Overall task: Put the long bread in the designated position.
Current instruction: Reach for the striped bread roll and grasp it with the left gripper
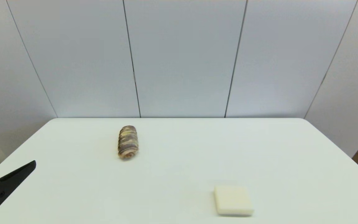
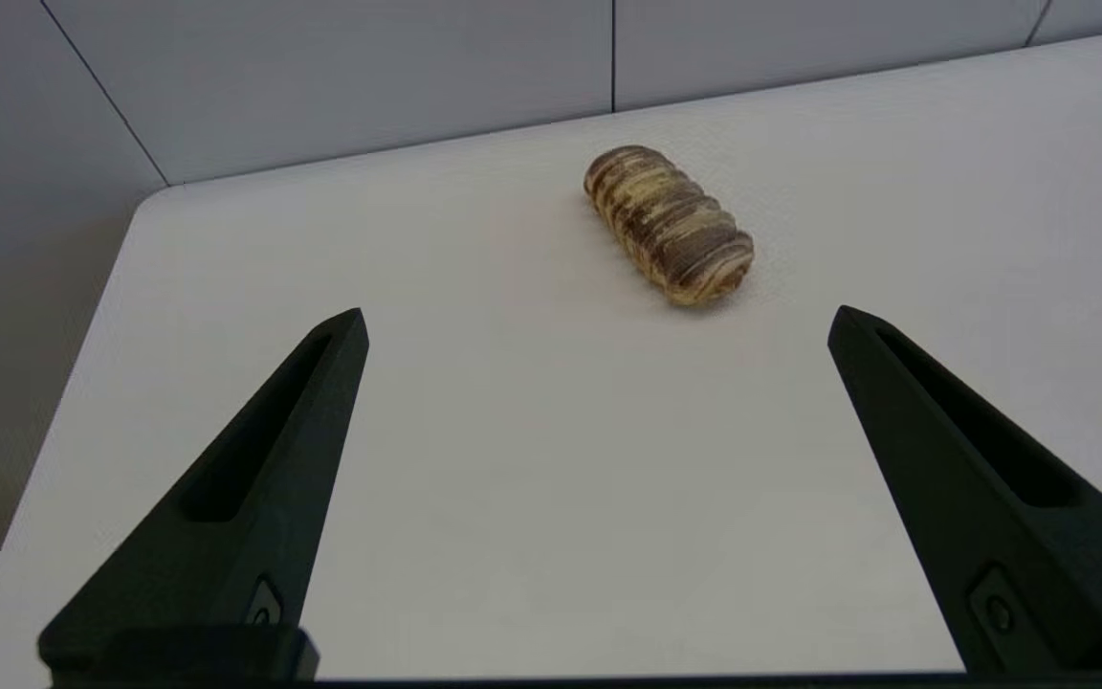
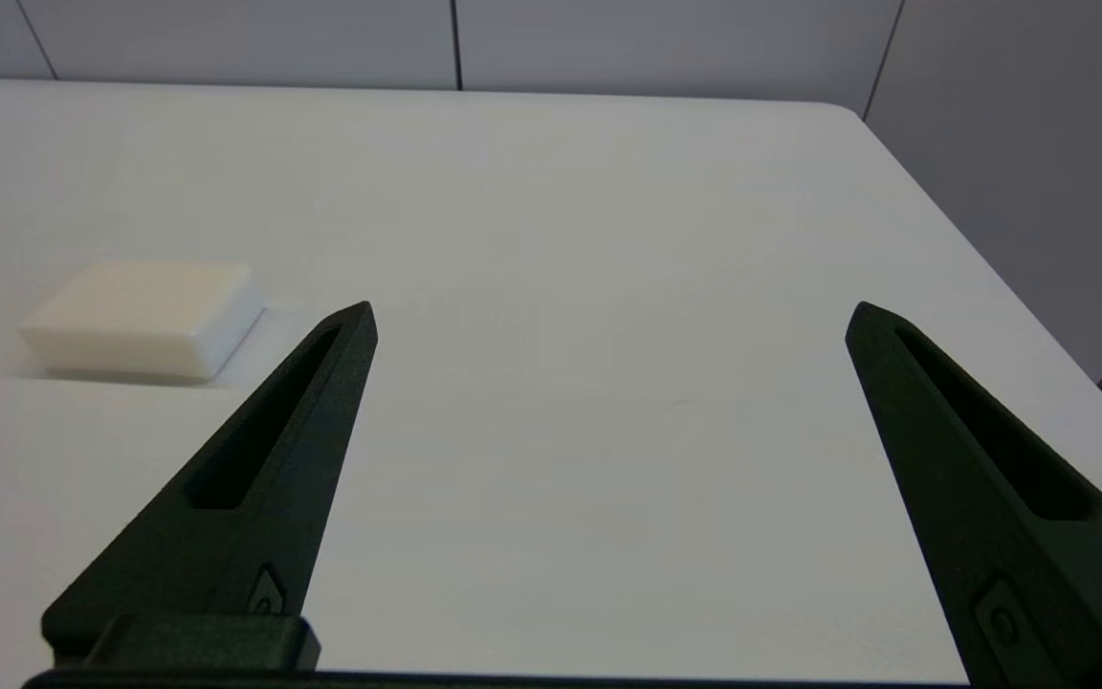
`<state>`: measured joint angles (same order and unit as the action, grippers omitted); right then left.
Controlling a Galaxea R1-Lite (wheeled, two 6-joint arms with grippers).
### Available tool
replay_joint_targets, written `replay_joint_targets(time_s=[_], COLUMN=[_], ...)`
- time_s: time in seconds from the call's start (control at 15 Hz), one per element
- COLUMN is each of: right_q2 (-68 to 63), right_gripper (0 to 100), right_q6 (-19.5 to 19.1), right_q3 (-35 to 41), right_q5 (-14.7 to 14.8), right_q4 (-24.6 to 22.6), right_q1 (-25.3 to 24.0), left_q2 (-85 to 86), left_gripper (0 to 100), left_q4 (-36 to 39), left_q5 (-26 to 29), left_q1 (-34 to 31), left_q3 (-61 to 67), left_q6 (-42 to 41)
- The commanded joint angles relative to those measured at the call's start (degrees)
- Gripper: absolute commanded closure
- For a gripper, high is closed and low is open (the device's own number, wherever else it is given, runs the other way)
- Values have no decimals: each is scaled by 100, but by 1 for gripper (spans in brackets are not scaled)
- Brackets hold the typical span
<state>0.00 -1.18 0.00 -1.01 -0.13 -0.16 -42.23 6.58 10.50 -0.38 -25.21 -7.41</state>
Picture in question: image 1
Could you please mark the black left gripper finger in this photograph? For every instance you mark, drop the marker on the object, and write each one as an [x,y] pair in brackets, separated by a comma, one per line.
[2,188]

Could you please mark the brown striped long bread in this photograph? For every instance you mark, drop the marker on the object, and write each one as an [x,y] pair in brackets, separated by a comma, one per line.
[128,142]

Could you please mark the white square foam block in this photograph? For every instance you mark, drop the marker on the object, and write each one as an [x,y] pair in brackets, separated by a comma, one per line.
[233,200]

